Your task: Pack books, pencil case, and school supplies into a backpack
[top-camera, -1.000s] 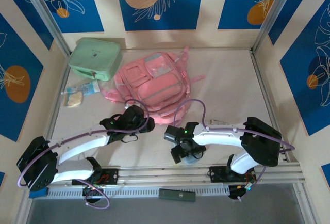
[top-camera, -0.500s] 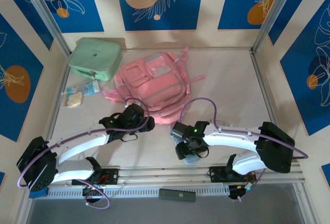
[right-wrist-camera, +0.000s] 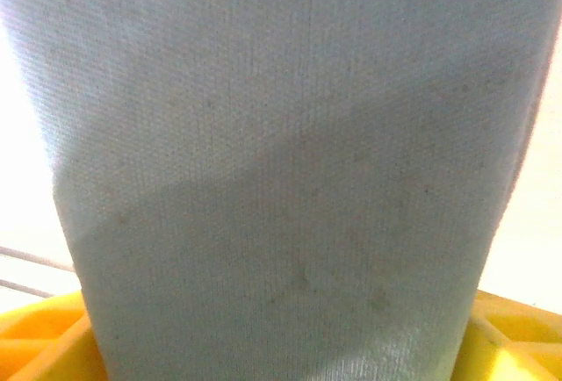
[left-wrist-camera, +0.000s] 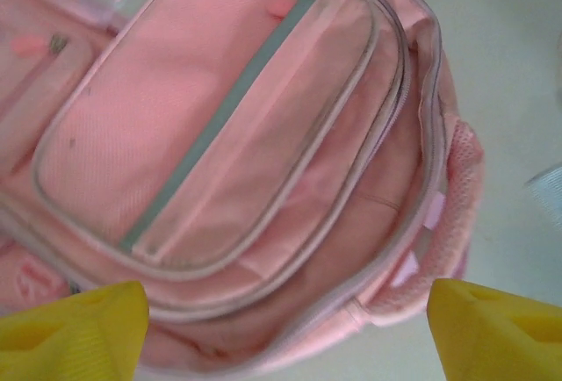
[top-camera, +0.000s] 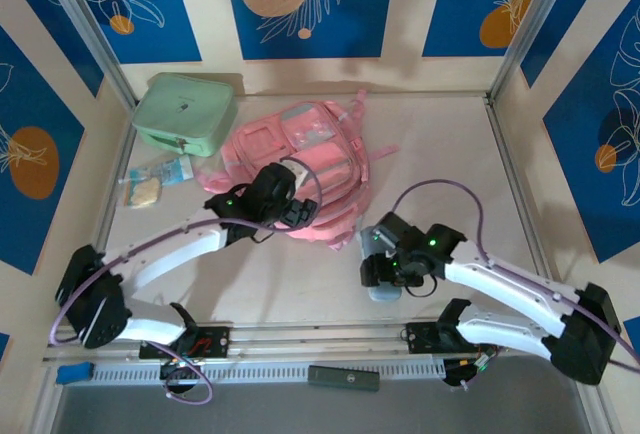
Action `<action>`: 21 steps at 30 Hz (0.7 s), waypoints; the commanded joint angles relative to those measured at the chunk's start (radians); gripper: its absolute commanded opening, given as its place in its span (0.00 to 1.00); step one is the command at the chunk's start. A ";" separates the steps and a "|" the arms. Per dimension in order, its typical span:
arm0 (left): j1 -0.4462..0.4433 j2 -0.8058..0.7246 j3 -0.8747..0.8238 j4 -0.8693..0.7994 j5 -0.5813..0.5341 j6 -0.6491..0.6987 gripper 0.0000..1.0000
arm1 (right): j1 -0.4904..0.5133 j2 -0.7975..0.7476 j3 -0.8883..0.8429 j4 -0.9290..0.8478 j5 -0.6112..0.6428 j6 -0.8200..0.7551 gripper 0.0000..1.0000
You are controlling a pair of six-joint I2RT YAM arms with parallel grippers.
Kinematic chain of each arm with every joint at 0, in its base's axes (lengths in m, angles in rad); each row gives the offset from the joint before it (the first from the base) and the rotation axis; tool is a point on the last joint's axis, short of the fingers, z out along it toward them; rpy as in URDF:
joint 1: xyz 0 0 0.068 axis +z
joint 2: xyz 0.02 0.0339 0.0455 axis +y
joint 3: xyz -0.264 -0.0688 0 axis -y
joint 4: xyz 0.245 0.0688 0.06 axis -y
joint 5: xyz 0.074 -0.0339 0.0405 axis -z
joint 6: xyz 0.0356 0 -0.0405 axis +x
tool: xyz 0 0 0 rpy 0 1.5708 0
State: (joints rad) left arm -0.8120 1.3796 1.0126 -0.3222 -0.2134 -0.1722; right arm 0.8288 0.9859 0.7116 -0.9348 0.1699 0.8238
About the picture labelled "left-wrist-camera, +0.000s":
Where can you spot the grey-blue pencil case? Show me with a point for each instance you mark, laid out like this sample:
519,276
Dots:
549,192

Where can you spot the pink backpack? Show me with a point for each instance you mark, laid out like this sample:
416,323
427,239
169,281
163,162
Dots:
197,135

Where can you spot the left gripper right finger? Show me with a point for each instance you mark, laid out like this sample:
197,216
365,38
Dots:
496,341

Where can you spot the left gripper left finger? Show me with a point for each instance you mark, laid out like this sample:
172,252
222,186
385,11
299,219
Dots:
66,341

